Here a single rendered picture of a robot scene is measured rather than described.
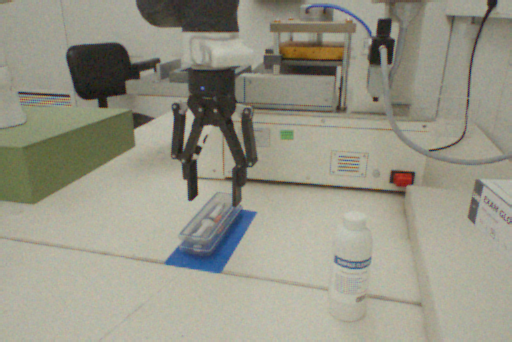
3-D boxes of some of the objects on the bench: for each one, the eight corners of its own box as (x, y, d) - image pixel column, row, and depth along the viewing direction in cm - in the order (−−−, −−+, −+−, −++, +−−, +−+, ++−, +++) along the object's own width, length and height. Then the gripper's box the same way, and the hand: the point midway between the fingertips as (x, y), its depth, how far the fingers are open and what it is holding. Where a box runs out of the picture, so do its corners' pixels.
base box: (401, 151, 124) (410, 92, 117) (423, 204, 90) (436, 125, 83) (225, 139, 134) (224, 85, 128) (185, 183, 100) (181, 112, 94)
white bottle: (323, 298, 60) (331, 207, 55) (358, 298, 60) (369, 207, 55) (330, 323, 56) (339, 225, 50) (368, 323, 56) (381, 225, 50)
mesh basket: (456, 119, 159) (463, 84, 155) (472, 138, 136) (481, 98, 131) (394, 116, 165) (399, 82, 160) (399, 133, 141) (404, 94, 136)
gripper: (280, 67, 67) (276, 199, 75) (163, 62, 72) (171, 186, 81) (268, 72, 60) (265, 218, 68) (140, 67, 66) (152, 202, 74)
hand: (214, 186), depth 74 cm, fingers open, 8 cm apart
